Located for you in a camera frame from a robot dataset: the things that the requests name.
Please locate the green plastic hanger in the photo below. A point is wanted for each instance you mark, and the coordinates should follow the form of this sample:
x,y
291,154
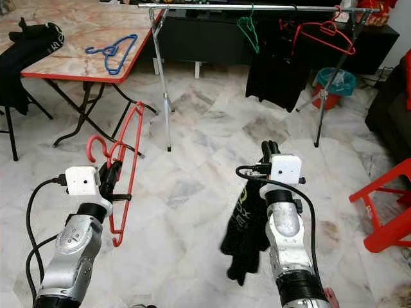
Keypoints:
x,y
249,35

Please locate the marble top folding table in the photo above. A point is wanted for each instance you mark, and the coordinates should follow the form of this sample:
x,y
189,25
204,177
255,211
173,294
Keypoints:
x,y
90,32

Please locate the red plastic hanger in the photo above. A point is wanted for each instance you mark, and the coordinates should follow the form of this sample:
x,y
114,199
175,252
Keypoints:
x,y
96,138
284,25
327,27

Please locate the black shirt with green logo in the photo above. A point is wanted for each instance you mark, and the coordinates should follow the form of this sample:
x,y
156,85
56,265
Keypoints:
x,y
244,240

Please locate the red bucket with teal bag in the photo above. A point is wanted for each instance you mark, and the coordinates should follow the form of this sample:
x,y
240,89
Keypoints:
x,y
335,80

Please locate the black garment with white print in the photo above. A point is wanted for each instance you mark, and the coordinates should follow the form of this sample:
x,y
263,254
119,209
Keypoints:
x,y
19,70

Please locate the blue plastic hanger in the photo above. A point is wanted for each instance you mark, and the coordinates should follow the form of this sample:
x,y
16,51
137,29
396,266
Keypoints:
x,y
110,50

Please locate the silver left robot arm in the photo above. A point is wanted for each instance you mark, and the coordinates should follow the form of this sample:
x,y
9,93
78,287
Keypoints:
x,y
74,250

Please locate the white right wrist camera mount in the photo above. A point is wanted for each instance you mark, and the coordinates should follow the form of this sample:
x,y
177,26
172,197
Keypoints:
x,y
286,170

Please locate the black TV console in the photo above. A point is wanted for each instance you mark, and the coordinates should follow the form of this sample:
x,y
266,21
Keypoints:
x,y
205,38

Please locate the red plastic stool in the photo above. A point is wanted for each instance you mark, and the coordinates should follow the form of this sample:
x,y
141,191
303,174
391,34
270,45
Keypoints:
x,y
388,240

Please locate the red doll figurine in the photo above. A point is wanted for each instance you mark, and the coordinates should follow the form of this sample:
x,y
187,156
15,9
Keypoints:
x,y
377,13

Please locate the black metal chair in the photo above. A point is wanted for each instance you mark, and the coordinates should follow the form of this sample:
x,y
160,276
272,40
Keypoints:
x,y
13,144

